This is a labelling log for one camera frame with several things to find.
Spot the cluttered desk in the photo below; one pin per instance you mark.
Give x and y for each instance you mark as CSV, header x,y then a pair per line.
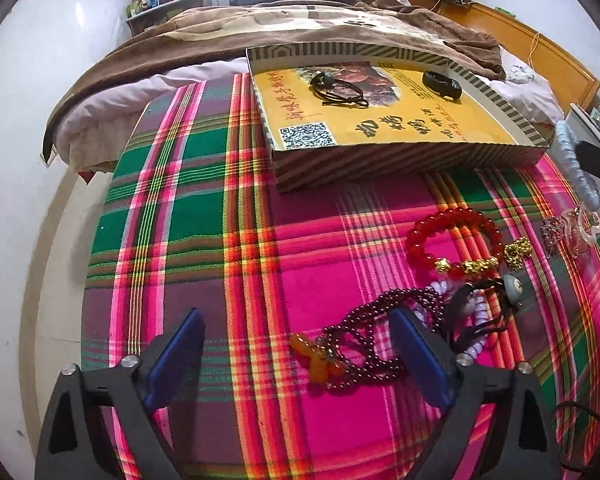
x,y
150,15

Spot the black wristband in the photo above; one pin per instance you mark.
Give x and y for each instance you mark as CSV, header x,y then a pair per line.
x,y
442,91

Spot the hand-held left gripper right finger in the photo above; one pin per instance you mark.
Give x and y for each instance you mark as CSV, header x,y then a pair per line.
x,y
420,355

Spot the clear hair claw clip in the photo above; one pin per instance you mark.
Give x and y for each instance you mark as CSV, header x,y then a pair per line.
x,y
587,232

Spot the brown printed blanket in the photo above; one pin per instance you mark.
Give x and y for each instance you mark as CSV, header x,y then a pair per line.
x,y
205,30

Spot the wooden headboard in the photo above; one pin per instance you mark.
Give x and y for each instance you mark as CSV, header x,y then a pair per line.
x,y
555,55

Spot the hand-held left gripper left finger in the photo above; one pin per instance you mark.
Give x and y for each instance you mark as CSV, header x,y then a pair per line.
x,y
175,355

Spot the striped cardboard box yellow bottom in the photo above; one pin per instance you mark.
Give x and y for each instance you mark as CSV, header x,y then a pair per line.
x,y
405,160

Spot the white bedside table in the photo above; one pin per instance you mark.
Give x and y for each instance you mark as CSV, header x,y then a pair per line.
x,y
587,122

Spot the pink green plaid cloth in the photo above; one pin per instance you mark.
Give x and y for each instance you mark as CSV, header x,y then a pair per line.
x,y
205,210

